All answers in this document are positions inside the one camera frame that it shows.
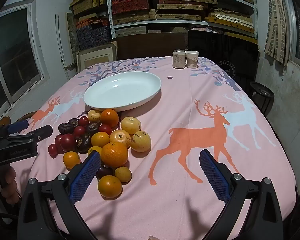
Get wooden chair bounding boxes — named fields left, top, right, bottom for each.
left=0, top=111, right=38, bottom=130

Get pink deer print tablecloth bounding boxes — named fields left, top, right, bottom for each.
left=14, top=56, right=297, bottom=240

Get white metal shelf rack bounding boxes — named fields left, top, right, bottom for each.
left=105, top=0, right=259, bottom=45

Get large orange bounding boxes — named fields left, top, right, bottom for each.
left=101, top=142, right=129, bottom=168

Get small yellow-green orange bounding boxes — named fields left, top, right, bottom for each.
left=114, top=166, right=132, bottom=183

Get person's left hand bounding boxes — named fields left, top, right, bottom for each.
left=0, top=166, right=18, bottom=201

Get small yellow passion fruit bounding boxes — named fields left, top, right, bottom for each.
left=87, top=110, right=101, bottom=123

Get grey stone slab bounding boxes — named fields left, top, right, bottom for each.
left=66, top=12, right=80, bottom=55

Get stack of boxes on shelves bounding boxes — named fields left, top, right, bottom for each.
left=109, top=0, right=255, bottom=37

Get beige drink can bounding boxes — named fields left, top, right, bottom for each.
left=172, top=49, right=186, bottom=69

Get white oval plate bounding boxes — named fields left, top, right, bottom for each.
left=83, top=71, right=162, bottom=112

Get brown wooden board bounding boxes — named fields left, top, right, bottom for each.
left=116, top=32, right=188, bottom=60

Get beige framed cabinet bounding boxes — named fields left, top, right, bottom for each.
left=76, top=46, right=115, bottom=73

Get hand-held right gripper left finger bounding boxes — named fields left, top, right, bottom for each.
left=17, top=151, right=101, bottom=240

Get white framed window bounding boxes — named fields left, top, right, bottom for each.
left=0, top=2, right=49, bottom=105

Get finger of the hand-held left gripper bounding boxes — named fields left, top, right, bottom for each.
left=4, top=124, right=53, bottom=143
left=0, top=120, right=30, bottom=137

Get black round stool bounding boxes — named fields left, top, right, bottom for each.
left=249, top=81, right=275, bottom=115

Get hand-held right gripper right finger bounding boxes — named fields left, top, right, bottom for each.
left=199, top=149, right=283, bottom=240

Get pile of woven gift boxes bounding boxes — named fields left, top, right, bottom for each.
left=69, top=0, right=113, bottom=50

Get beige paper cup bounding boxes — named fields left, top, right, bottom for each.
left=185, top=50, right=199, bottom=69

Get white leaning board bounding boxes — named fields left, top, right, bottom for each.
left=55, top=14, right=77, bottom=80

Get hanging beige strip curtain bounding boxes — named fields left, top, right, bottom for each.
left=264, top=0, right=290, bottom=67

